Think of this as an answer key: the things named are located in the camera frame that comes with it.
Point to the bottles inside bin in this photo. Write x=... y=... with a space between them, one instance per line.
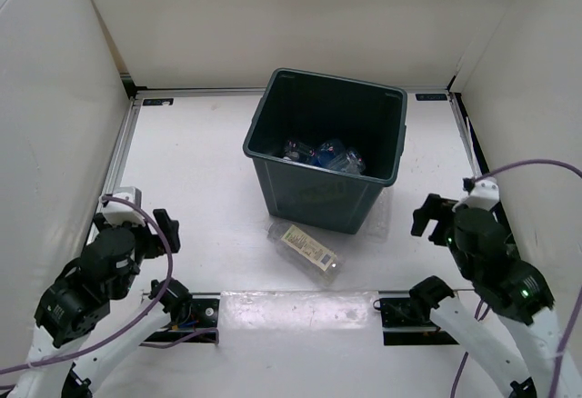
x=299 y=152

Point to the black corner label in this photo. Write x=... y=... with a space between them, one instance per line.
x=431 y=97
x=157 y=102

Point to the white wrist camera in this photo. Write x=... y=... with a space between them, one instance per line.
x=116 y=214
x=481 y=193

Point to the right black corner label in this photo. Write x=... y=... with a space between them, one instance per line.
x=431 y=97

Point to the aluminium frame rail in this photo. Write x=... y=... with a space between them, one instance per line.
x=468 y=135
x=123 y=142

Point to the blue label plastic bottle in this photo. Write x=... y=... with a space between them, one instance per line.
x=334 y=156

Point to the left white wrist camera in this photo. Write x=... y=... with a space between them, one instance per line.
x=116 y=214

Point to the right aluminium frame rail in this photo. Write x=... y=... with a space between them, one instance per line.
x=468 y=135

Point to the clear crushed plastic bottle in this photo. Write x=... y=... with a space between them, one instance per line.
x=377 y=224

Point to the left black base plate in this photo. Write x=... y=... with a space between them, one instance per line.
x=198 y=324

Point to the left aluminium frame rail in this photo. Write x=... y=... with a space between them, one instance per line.
x=123 y=142

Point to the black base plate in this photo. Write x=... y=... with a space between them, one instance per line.
x=403 y=326
x=198 y=324

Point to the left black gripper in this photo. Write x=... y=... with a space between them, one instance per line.
x=171 y=227

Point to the large clear labelled bottle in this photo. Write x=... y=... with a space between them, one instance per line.
x=298 y=247

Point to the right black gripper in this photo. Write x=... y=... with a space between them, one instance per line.
x=434 y=208

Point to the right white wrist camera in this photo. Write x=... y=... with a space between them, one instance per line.
x=481 y=193

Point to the left black corner label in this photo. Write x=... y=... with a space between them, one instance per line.
x=157 y=102

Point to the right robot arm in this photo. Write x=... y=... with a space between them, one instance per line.
x=512 y=288

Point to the dark green plastic bin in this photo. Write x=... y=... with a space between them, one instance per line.
x=314 y=108

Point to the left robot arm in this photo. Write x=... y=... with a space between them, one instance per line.
x=80 y=297

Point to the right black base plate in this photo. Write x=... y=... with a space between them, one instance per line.
x=403 y=326

